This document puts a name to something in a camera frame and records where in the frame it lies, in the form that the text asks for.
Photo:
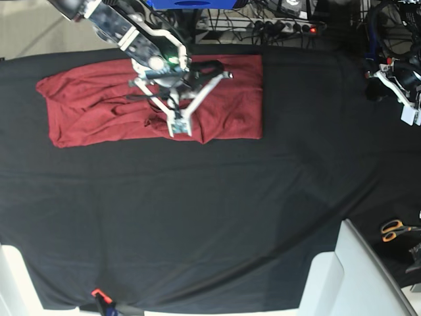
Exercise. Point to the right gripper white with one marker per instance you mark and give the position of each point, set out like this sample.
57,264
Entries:
179,104

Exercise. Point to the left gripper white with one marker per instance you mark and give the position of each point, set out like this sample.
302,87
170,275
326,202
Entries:
403,79

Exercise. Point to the red long-sleeve T-shirt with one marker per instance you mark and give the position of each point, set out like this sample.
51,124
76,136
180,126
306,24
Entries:
94,103

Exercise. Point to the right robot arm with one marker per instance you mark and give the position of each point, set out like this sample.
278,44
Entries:
166,74

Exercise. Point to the black table stand column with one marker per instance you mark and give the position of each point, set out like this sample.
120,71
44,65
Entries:
187,21

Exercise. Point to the black table cloth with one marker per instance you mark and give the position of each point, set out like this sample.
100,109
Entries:
227,227

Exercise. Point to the blue plastic box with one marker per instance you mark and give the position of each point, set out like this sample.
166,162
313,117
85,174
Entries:
192,4

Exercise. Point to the white power strip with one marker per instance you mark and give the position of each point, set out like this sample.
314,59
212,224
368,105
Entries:
281,26

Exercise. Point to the black crumpled bag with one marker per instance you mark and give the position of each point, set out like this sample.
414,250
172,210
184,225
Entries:
415,253

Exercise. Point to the white foam block right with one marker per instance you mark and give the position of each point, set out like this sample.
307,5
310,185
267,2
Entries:
351,280

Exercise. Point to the white foam block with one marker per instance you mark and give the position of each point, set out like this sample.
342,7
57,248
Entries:
351,280
18,295

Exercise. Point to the orange blue clamp bottom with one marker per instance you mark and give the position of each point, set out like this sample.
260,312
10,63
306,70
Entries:
105,305

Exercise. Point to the white foam block left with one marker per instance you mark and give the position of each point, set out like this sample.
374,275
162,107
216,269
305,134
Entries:
18,295

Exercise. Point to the blue clamp post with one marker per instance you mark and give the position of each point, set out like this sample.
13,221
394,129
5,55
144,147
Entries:
372,44

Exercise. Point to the yellow-handled scissors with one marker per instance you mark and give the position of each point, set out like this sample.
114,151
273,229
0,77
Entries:
395,228

